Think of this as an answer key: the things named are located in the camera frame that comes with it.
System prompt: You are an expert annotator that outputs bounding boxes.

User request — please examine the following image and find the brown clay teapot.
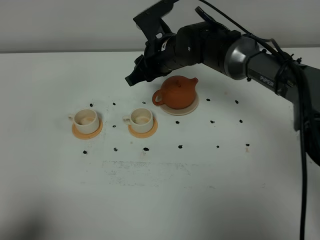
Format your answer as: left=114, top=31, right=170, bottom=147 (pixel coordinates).
left=152, top=75, right=199, bottom=110

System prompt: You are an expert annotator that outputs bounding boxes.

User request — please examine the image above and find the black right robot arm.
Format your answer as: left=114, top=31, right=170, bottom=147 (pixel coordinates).
left=126, top=22, right=320, bottom=163

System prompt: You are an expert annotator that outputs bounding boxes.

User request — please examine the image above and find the white teacup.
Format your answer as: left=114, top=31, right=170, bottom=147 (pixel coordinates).
left=68, top=108, right=100, bottom=134
left=122, top=108, right=154, bottom=134

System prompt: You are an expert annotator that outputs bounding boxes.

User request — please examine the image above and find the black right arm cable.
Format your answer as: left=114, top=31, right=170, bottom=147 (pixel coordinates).
left=194, top=0, right=311, bottom=240

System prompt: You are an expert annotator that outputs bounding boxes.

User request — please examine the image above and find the right orange coaster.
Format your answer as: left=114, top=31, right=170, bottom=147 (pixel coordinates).
left=127, top=117, right=158, bottom=138

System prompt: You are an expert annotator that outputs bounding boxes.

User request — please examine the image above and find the beige teapot coaster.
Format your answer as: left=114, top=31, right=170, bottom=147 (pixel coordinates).
left=160, top=95, right=200, bottom=116

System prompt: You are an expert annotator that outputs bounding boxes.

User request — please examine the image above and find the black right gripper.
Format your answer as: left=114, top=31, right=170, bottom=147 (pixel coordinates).
left=125, top=32, right=176, bottom=87

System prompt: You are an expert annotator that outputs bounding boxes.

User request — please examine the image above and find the left white teacup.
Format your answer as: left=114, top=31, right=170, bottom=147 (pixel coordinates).
left=68, top=108, right=100, bottom=134

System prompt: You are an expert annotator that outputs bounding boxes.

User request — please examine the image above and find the left orange coaster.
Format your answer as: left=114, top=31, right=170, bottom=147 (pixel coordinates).
left=71, top=119, right=103, bottom=140

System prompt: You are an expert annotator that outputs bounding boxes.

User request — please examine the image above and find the orange coaster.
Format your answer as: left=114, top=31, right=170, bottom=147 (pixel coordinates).
left=127, top=117, right=158, bottom=138
left=71, top=119, right=103, bottom=140

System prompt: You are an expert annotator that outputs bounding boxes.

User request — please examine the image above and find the right white teacup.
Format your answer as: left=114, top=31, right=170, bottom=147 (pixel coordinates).
left=122, top=108, right=154, bottom=134

